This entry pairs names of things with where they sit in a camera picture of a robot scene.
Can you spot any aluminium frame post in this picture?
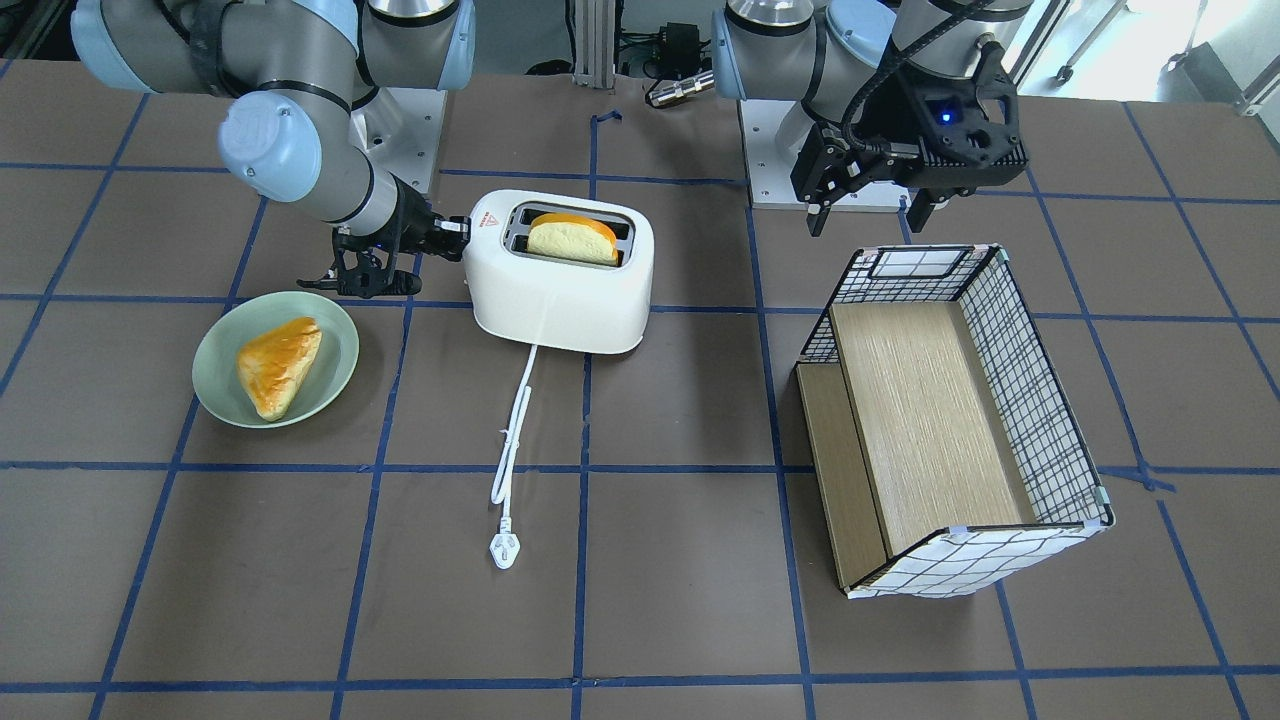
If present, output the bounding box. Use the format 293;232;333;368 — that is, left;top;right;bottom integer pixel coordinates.
568;0;620;91

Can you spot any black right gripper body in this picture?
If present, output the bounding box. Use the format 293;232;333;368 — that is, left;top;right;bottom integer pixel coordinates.
381;177;443;256

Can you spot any white two-slot toaster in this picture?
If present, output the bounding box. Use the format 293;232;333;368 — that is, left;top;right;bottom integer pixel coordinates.
463;190;655;354

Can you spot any green round plate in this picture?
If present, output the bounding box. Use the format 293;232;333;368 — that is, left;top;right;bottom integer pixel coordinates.
192;291;360;428

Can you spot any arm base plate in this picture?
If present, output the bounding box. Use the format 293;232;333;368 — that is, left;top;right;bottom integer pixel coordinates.
737;100;936;211
349;88;449;196

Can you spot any golden pastry on plate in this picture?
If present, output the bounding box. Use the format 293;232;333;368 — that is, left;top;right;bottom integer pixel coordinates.
236;316;323;421

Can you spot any wire and wood shelf rack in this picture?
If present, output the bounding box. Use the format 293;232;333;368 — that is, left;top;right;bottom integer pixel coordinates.
794;243;1116;601

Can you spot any bread slice in toaster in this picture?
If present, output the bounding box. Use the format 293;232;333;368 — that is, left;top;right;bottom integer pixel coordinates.
525;213;621;266

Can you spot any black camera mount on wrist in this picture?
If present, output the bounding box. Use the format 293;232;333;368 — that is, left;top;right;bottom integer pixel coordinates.
296;229;422;299

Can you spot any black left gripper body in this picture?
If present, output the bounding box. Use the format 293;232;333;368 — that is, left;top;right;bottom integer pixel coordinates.
790;122;924;205

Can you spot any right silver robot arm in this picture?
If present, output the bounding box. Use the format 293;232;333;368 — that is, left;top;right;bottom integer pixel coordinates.
70;1;476;261

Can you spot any white power cord with plug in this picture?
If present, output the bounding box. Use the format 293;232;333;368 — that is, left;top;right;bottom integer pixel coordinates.
488;343;541;571

